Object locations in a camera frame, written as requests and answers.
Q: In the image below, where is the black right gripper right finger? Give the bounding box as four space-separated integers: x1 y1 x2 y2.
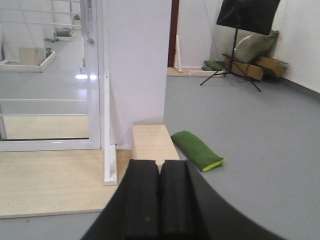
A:
160 160 281 240

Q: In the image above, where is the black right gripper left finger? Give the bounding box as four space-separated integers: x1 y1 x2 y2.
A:
82 159 159 240

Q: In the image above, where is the white framed sliding glass door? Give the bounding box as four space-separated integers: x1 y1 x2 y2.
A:
0 0 102 152

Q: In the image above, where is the grey metal door handle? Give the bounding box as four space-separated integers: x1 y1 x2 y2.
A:
79 0 94 45

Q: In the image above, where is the green sandbag with yellow edge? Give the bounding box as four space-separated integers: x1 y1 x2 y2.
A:
171 130 226 172

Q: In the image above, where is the light wooden block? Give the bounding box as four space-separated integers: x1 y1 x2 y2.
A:
132 124 180 167

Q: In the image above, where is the brown cardboard box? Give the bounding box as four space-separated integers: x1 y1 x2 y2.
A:
231 56 289 81

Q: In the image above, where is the olive green large bag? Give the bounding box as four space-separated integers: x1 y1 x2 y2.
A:
233 30 280 64

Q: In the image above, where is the white framed floor tray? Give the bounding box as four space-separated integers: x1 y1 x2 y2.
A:
0 47 56 73

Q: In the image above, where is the black music stand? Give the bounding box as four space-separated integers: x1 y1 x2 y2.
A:
199 0 282 93

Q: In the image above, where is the small green bag by wall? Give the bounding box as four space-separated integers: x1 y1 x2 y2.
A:
202 60 222 71

